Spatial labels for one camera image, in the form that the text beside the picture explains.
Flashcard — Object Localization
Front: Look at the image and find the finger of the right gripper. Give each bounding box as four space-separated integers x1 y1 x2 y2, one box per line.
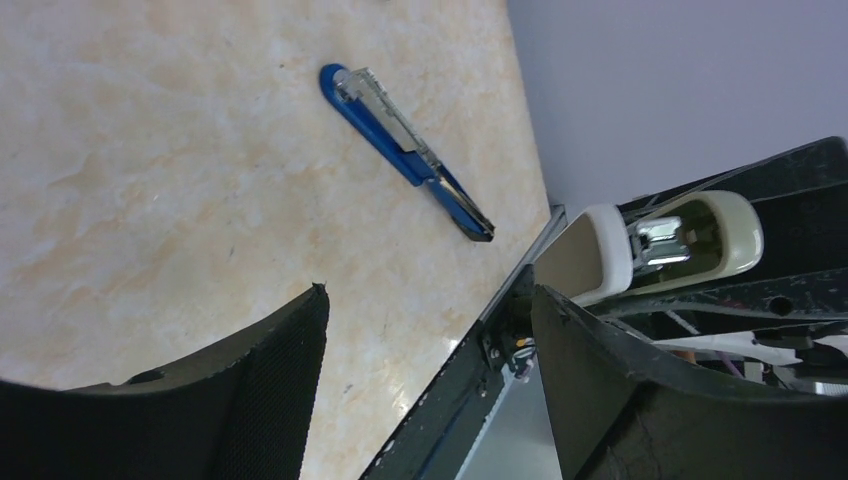
619 136 847 279
589 268 847 322

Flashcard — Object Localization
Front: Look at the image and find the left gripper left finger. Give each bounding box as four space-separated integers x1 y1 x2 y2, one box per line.
1 284 330 479

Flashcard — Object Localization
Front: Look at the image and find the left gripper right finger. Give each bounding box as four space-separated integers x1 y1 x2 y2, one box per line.
531 286 847 479

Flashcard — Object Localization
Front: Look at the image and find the blue stapler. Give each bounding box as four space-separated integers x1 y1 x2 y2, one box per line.
318 63 495 243

